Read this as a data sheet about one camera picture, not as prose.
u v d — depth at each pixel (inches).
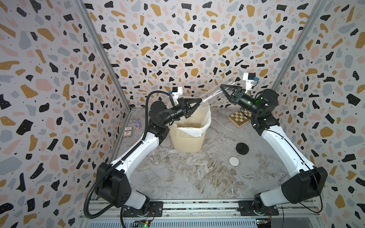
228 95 23.4
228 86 23.5
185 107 22.4
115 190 16.0
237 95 22.4
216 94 24.2
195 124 40.3
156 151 31.9
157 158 33.4
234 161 35.8
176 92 24.7
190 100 24.6
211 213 28.9
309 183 16.0
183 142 33.3
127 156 17.9
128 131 40.4
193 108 23.9
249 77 23.4
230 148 38.3
